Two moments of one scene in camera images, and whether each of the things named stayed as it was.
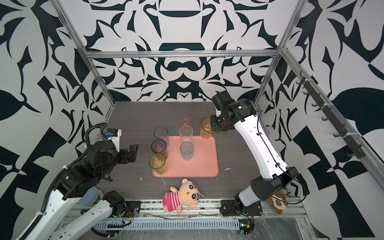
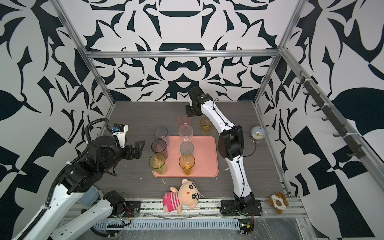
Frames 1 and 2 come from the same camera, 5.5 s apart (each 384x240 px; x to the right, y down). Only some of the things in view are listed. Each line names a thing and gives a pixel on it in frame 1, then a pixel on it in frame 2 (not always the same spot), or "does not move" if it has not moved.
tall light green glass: (157, 162) does not move
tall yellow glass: (206, 130) → (186, 161)
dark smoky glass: (159, 146) does not move
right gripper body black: (219, 123) → (191, 111)
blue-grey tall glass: (162, 133) does not move
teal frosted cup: (186, 149) does not move
